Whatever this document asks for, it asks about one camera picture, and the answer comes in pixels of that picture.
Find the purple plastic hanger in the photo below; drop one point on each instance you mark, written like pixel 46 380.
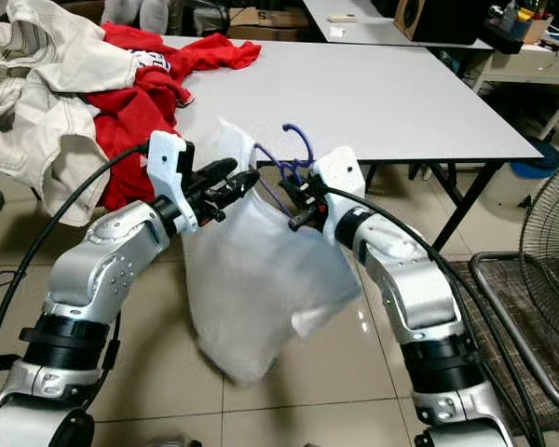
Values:
pixel 309 144

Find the white t-shirt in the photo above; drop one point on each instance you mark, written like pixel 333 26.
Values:
pixel 261 279

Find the red printed t-shirt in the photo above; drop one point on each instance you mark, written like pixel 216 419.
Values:
pixel 130 121

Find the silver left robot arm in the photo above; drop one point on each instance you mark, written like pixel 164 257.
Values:
pixel 93 270

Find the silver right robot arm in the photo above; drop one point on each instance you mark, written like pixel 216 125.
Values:
pixel 419 298

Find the cardboard box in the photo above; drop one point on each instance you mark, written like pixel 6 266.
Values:
pixel 270 26

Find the small white card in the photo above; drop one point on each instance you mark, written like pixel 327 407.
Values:
pixel 337 32

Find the long white desk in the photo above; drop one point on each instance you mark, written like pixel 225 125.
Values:
pixel 373 28

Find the white remote control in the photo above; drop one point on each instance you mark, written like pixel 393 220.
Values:
pixel 343 17

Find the cream denim jacket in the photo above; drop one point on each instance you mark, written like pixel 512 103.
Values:
pixel 37 102

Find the blue bucket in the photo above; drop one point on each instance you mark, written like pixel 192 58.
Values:
pixel 536 163

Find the wooden black speaker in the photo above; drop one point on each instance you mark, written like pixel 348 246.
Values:
pixel 438 19

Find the standing fan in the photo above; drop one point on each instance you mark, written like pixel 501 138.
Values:
pixel 554 251

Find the white side table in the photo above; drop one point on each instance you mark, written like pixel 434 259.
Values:
pixel 531 70

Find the black tool bag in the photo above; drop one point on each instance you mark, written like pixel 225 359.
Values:
pixel 512 28

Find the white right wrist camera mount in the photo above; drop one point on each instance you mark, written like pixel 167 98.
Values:
pixel 345 186

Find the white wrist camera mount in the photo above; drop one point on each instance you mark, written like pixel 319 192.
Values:
pixel 166 168
pixel 345 186

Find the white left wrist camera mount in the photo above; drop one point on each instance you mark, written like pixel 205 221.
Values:
pixel 166 168

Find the metal frame woven chair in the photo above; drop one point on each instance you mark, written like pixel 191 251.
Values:
pixel 531 317

